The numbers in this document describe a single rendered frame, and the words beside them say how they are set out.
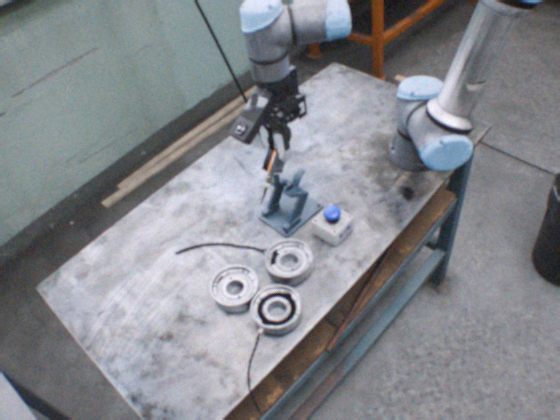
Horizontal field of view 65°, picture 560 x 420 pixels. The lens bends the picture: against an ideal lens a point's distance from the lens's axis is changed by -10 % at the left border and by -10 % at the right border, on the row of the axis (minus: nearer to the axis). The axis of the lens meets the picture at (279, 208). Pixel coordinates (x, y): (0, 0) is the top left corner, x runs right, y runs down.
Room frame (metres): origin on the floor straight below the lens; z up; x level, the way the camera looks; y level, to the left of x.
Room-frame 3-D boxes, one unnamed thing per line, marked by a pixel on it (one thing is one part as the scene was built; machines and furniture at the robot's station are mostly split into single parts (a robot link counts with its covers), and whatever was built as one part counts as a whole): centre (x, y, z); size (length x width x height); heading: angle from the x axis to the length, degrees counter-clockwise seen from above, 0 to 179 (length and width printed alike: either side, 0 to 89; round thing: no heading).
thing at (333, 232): (0.72, -0.12, 0.82); 0.08 x 0.07 x 0.05; 129
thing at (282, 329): (0.52, 0.04, 0.82); 0.10 x 0.10 x 0.04
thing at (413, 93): (0.93, -0.39, 0.97); 0.13 x 0.12 x 0.14; 179
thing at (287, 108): (0.81, -0.04, 1.14); 0.09 x 0.08 x 0.12; 127
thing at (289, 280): (0.64, 0.00, 0.82); 0.10 x 0.10 x 0.04
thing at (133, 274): (0.85, -0.01, 0.79); 1.20 x 0.60 x 0.02; 129
